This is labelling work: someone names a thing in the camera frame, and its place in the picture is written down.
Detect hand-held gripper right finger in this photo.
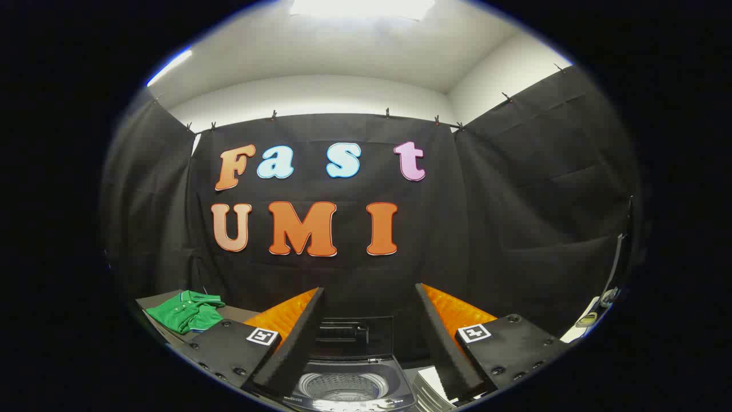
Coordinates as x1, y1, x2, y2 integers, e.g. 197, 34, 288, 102
415, 283, 572, 401

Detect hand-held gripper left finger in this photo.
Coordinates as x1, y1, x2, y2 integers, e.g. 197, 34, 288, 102
182, 287, 325, 401

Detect grey washing machine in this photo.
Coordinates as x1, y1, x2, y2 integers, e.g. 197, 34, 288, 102
283, 355, 418, 411

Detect green polo shirt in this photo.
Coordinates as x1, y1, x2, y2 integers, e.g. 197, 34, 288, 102
146, 290, 226, 334

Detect stack of white sheets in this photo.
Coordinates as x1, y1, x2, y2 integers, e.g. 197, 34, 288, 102
412, 366, 458, 411

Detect grey cabinet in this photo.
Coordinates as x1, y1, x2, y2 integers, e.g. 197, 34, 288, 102
136, 290, 261, 350

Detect white side table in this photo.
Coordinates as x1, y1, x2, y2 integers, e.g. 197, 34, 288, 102
560, 295, 612, 344

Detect dark metal stand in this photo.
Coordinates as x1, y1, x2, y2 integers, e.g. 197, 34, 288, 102
605, 195, 635, 298

